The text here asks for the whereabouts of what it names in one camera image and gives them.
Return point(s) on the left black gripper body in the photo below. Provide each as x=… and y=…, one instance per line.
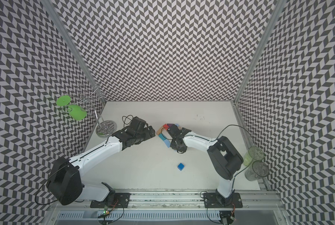
x=144, y=135

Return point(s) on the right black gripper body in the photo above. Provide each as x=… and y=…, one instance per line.
x=175, y=146

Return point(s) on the teal rectangular block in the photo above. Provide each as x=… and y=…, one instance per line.
x=162, y=137

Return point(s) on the natural wood block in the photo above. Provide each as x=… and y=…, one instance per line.
x=159, y=131

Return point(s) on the dark blue cube block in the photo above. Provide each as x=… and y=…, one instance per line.
x=181, y=166

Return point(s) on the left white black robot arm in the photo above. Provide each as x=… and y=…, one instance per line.
x=66, y=181

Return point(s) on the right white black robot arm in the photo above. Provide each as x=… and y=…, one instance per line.
x=225, y=158

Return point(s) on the lower green cup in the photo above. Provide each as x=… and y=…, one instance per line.
x=76, y=112

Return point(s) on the green cup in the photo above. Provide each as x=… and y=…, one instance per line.
x=76, y=112
x=63, y=101

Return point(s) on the green transparent glass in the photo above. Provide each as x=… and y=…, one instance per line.
x=253, y=154

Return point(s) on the upper green cup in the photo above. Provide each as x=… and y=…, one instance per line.
x=63, y=101

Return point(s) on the grey transparent glass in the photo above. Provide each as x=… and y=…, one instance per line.
x=256, y=171

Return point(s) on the aluminium front rail frame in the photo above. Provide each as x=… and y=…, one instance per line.
x=174, y=207

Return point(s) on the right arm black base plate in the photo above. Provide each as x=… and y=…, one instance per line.
x=223, y=200

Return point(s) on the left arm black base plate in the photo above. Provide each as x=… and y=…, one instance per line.
x=117, y=200

